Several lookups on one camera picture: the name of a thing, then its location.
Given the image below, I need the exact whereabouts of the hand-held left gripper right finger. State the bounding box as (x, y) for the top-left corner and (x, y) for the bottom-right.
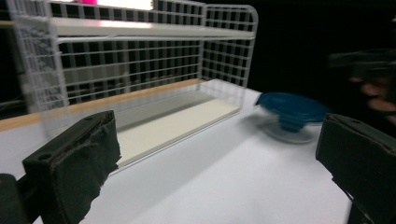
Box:
(315, 113), (396, 224)

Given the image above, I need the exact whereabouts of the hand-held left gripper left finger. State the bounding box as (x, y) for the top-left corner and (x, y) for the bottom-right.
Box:
(21, 109), (122, 224)

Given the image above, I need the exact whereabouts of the clear container with blue lid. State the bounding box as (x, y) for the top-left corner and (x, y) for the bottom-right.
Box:
(254, 91), (332, 145)

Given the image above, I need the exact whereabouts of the white wire shelf rack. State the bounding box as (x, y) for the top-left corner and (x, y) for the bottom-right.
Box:
(5, 0), (260, 171)

